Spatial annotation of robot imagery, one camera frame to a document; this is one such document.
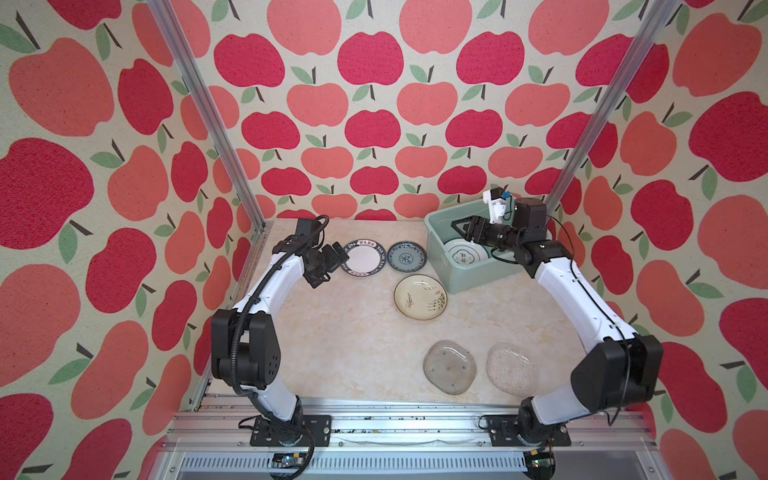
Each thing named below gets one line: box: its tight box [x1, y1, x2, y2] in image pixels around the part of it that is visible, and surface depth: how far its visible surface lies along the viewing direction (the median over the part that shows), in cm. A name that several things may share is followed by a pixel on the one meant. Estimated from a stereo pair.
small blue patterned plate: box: [387, 241, 427, 273], surface depth 113 cm
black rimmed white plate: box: [341, 239, 386, 278], surface depth 113 cm
